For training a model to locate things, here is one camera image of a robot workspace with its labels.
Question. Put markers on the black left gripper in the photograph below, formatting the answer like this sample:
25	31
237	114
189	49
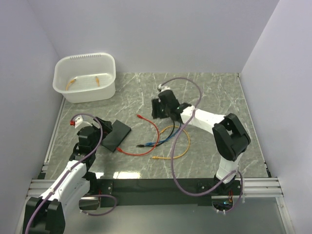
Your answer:
107	127

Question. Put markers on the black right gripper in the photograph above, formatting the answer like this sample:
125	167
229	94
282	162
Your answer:
155	105

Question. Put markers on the black network switch box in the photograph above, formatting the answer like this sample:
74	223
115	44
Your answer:
119	132

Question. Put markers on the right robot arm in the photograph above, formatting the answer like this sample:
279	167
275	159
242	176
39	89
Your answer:
231	138

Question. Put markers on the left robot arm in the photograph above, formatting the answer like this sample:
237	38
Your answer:
47	213

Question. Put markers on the white plastic tub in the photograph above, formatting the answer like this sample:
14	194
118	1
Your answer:
86	77

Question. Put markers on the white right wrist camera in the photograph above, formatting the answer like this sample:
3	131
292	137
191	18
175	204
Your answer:
162	88

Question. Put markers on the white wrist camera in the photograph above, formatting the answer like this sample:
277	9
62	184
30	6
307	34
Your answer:
79	123
162	88

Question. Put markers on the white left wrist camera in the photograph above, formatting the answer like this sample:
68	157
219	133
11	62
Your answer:
79	123

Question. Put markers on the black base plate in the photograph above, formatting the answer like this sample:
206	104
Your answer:
168	198

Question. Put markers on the aluminium rail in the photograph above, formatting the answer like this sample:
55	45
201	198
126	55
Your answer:
252	187

